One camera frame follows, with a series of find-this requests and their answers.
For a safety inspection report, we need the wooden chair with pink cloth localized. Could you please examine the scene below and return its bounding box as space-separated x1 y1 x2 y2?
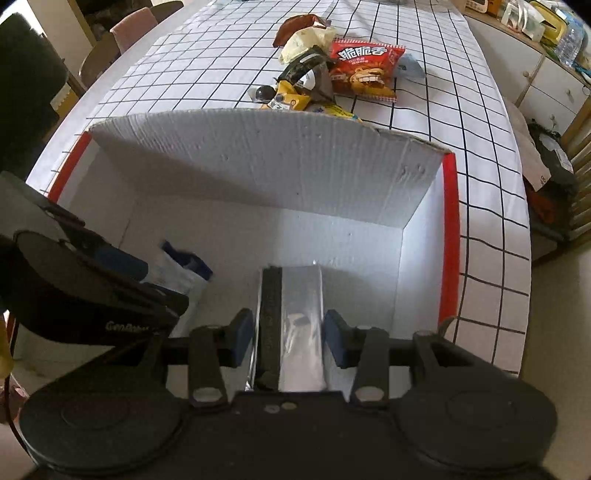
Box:
79 1 183 89

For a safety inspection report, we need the light blue snack packet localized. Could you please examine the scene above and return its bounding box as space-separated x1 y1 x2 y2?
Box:
394 53 426 80

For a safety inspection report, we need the silver snack packet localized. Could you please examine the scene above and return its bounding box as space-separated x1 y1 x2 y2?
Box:
246 265 327 392

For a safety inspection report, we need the round black jelly cup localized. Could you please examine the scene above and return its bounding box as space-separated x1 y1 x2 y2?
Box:
247 85 276 104

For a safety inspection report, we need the black bag on chair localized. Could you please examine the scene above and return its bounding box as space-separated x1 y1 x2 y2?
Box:
528 122 576 187

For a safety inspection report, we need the white sideboard cabinet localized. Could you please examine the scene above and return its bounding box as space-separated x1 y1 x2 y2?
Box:
465 9 590 137

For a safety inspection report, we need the white red cardboard box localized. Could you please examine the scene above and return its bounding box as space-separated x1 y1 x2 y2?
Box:
47 108 462 393

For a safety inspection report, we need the beige clothes pile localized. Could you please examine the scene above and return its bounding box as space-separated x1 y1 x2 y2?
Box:
503 97 551 191

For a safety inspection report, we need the dark red snack packet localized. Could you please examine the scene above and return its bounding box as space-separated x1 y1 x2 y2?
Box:
273 14 331 48

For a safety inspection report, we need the white grid tablecloth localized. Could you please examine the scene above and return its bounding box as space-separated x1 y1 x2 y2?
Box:
27 1 531 374

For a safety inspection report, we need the cream snack packet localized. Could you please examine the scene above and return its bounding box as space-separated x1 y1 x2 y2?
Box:
279 27 337 65

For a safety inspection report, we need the yellow tissue box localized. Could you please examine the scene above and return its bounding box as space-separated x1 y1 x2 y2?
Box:
530 1 567 46

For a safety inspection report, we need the clear water bottle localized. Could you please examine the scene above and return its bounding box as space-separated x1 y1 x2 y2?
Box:
555 18 585 67

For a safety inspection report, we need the black snack packet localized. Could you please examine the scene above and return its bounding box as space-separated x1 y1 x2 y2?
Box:
277 45 335 102

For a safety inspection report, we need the white blue snack packet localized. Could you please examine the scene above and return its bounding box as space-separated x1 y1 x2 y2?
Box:
142 240 213 323

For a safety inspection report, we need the red chips bag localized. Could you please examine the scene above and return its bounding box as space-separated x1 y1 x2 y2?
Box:
329 37 406 102

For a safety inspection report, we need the yellow snack packet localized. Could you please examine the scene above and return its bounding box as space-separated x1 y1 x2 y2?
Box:
262 80 311 111

